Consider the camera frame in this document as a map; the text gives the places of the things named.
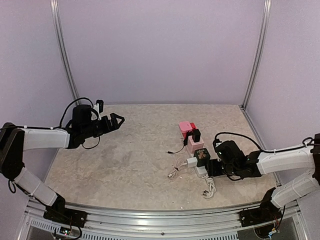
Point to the white usb charger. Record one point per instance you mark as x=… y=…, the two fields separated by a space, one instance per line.
x=191 y=162

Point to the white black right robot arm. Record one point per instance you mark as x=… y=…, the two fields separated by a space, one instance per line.
x=263 y=162

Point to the red cube socket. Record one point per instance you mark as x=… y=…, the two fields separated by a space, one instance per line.
x=192 y=127

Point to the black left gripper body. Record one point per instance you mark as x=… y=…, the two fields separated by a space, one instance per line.
x=90 y=130

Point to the right aluminium frame post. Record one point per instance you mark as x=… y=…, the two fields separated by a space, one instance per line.
x=258 y=54

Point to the pink cube socket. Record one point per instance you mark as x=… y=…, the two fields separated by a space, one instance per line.
x=193 y=146

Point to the aluminium frame post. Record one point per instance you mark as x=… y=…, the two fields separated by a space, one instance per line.
x=258 y=54
x=57 y=23

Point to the aluminium front rail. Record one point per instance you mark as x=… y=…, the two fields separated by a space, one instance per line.
x=109 y=223

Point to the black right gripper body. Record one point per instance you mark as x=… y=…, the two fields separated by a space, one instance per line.
x=228 y=169

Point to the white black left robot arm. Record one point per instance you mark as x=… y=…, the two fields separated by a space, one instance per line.
x=15 y=140

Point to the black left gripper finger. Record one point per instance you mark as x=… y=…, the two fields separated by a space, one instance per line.
x=113 y=125
x=116 y=119

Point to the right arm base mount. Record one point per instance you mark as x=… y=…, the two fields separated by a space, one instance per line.
x=256 y=216

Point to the dark green cube socket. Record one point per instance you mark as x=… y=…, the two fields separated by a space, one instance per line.
x=203 y=156

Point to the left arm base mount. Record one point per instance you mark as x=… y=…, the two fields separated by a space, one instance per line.
x=71 y=217

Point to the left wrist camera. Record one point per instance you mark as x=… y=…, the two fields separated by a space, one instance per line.
x=97 y=109

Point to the left aluminium frame post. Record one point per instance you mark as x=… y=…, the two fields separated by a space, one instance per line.
x=57 y=23

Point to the pink folding extension socket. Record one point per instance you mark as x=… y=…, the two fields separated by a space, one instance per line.
x=185 y=126

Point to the black power adapter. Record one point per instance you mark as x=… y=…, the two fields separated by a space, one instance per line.
x=195 y=134

